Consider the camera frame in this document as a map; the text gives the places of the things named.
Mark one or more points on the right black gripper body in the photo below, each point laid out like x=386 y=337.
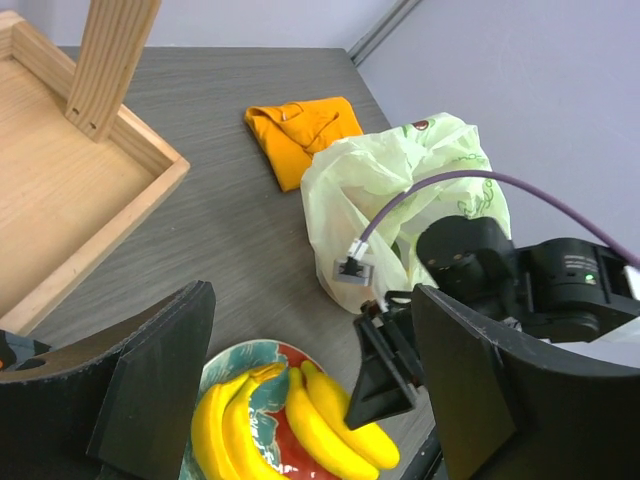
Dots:
x=474 y=262

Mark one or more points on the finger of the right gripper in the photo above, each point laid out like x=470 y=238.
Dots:
x=391 y=369

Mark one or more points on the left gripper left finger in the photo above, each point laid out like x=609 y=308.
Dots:
x=115 y=405

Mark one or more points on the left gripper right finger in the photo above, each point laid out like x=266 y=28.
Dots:
x=509 y=406

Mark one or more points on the fake yellow bananas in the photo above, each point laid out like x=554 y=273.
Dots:
x=221 y=438
x=315 y=408

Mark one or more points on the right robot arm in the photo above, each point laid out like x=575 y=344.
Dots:
x=561 y=290

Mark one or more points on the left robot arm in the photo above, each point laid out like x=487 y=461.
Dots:
x=118 y=404

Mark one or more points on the red and teal plate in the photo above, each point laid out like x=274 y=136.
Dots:
x=270 y=430

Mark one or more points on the orange folded cloth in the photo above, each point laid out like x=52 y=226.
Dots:
x=292 y=133

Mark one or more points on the wooden clothes rack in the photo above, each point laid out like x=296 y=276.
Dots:
x=79 y=170

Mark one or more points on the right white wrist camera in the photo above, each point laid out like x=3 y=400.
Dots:
x=353 y=269

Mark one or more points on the aluminium frame rail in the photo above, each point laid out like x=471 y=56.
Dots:
x=375 y=36

